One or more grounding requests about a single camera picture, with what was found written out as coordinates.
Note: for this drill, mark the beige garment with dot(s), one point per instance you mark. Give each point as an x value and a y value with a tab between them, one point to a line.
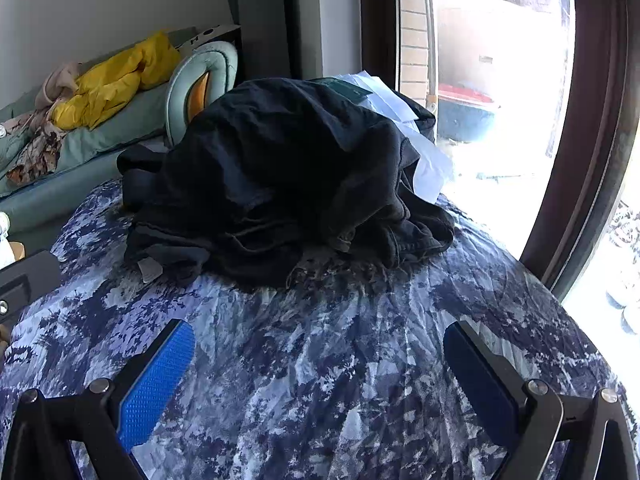
60	80

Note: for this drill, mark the yellow jacket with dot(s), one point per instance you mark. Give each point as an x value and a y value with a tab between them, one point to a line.
110	85

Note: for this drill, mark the floral cloth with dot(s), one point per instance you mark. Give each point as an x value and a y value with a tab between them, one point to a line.
40	155

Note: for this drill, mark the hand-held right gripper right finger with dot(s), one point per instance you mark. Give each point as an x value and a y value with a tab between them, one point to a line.
475	385

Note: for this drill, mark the dark brown window frame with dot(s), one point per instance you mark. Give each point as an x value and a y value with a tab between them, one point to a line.
590	160

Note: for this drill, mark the blue camouflage blanket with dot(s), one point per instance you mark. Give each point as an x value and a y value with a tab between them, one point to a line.
320	360

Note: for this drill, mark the white object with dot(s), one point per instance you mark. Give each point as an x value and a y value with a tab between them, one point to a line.
5	245

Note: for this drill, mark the black and white box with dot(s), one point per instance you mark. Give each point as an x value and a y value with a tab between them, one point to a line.
215	35

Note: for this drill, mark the green sofa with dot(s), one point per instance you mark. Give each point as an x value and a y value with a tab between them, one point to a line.
100	130

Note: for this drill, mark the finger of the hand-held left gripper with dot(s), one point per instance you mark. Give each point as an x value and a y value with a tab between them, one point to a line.
30	280

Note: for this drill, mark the green cushion with orange centre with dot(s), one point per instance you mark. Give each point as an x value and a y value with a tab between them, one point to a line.
220	65

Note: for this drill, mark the white paper sheet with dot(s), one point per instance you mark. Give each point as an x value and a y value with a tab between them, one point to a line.
430	165

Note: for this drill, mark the pile of black clothes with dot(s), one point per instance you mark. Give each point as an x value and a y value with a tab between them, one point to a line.
280	170

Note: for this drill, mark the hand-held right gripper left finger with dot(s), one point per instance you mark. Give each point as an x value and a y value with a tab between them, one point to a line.
155	385

